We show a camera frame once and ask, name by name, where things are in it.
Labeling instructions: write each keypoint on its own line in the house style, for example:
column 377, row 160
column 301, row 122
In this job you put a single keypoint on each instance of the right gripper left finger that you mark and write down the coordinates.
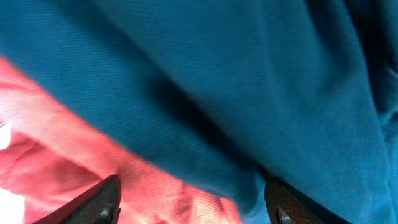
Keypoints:
column 98, row 205

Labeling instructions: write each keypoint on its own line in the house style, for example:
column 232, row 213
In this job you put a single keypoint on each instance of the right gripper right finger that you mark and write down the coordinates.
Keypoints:
column 286, row 205

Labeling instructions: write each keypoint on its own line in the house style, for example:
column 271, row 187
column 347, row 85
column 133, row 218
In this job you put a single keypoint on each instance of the blue polo shirt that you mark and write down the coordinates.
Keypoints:
column 223, row 95

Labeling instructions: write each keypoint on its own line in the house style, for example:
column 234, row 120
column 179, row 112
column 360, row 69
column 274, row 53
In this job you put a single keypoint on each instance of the red printed t-shirt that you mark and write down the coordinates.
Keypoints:
column 54, row 156

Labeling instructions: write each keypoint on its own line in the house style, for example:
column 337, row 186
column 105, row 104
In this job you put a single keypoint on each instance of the white shirt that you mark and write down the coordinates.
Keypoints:
column 12, row 205

